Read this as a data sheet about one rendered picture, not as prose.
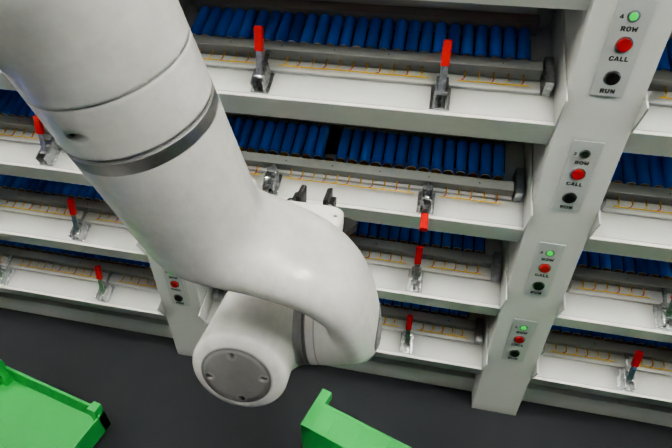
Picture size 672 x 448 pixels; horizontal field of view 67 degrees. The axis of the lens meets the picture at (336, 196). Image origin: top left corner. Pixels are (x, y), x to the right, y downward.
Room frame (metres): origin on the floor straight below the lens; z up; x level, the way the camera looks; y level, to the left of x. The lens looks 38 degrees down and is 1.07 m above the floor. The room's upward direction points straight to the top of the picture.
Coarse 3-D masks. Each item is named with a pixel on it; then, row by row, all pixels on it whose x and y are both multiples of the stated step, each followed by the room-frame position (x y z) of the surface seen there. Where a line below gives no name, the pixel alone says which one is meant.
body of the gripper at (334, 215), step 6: (300, 204) 0.50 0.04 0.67; (306, 204) 0.50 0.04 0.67; (312, 204) 0.50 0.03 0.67; (318, 204) 0.50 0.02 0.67; (312, 210) 0.48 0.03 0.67; (318, 210) 0.49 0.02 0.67; (324, 210) 0.49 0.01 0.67; (330, 210) 0.49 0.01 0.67; (336, 210) 0.49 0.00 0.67; (324, 216) 0.47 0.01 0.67; (330, 216) 0.47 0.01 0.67; (336, 216) 0.48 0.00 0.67; (342, 216) 0.48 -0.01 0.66; (336, 222) 0.46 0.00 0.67; (342, 222) 0.47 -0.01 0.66; (342, 228) 0.47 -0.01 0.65
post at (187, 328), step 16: (192, 0) 0.93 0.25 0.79; (160, 272) 0.75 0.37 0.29; (160, 288) 0.75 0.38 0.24; (192, 288) 0.73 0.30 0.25; (176, 304) 0.74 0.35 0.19; (192, 304) 0.73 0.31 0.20; (176, 320) 0.75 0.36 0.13; (192, 320) 0.74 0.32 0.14; (176, 336) 0.75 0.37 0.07; (192, 336) 0.74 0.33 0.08; (192, 352) 0.74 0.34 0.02
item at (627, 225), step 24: (624, 168) 0.69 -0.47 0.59; (648, 168) 0.69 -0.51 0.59; (624, 192) 0.64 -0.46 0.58; (648, 192) 0.64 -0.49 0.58; (600, 216) 0.58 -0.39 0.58; (624, 216) 0.62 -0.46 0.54; (648, 216) 0.62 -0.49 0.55; (600, 240) 0.59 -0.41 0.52; (624, 240) 0.59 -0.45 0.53; (648, 240) 0.58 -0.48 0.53
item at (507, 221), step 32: (352, 128) 0.82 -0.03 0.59; (512, 160) 0.73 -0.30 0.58; (288, 192) 0.70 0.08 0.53; (320, 192) 0.70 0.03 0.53; (352, 192) 0.69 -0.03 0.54; (384, 192) 0.69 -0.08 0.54; (416, 192) 0.69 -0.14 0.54; (384, 224) 0.67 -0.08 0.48; (416, 224) 0.65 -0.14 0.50; (448, 224) 0.64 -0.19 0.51; (480, 224) 0.62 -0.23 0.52; (512, 224) 0.62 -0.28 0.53
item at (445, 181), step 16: (256, 160) 0.74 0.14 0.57; (272, 160) 0.74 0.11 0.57; (288, 160) 0.74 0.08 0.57; (304, 160) 0.74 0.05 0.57; (320, 160) 0.74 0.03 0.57; (352, 176) 0.71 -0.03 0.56; (368, 176) 0.71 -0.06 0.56; (384, 176) 0.70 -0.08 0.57; (400, 176) 0.70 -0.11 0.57; (416, 176) 0.69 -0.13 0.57; (432, 176) 0.69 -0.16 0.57; (448, 176) 0.69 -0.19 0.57; (464, 176) 0.69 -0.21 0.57; (480, 192) 0.67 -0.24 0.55; (496, 192) 0.67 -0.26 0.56; (512, 192) 0.66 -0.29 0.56
